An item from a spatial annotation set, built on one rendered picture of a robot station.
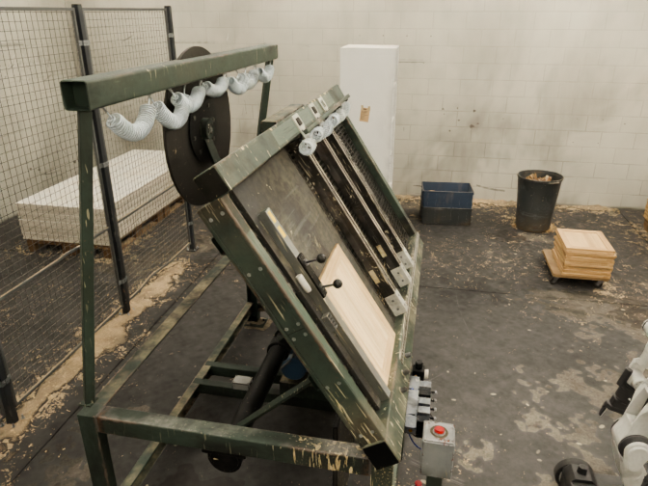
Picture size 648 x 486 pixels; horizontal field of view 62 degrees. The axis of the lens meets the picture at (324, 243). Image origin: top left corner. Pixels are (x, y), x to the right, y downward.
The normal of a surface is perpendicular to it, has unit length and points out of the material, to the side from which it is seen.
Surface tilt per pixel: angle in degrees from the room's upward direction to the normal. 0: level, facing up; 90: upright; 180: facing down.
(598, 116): 90
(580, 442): 0
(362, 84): 90
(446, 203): 90
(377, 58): 90
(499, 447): 0
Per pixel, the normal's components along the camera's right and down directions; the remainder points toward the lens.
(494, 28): -0.19, 0.39
